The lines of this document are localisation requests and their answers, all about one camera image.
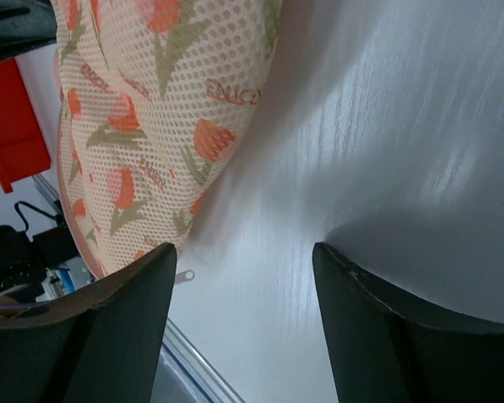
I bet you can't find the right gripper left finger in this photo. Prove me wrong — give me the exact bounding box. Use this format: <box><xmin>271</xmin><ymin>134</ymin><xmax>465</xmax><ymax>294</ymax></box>
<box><xmin>0</xmin><ymin>243</ymin><xmax>177</xmax><ymax>402</ymax></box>

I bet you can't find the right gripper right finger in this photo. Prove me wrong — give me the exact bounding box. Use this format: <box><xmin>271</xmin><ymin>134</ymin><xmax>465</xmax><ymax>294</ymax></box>
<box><xmin>312</xmin><ymin>243</ymin><xmax>504</xmax><ymax>402</ymax></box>

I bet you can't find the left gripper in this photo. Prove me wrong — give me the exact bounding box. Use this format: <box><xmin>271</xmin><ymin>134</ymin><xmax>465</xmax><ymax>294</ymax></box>
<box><xmin>0</xmin><ymin>0</ymin><xmax>57</xmax><ymax>61</ymax></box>

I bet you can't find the red plastic bin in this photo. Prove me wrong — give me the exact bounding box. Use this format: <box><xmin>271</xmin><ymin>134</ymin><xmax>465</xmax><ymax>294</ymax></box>
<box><xmin>0</xmin><ymin>59</ymin><xmax>51</xmax><ymax>193</ymax></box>

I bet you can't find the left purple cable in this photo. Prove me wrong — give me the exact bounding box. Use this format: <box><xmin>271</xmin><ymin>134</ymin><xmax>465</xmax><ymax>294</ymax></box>
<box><xmin>0</xmin><ymin>302</ymin><xmax>34</xmax><ymax>318</ymax></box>

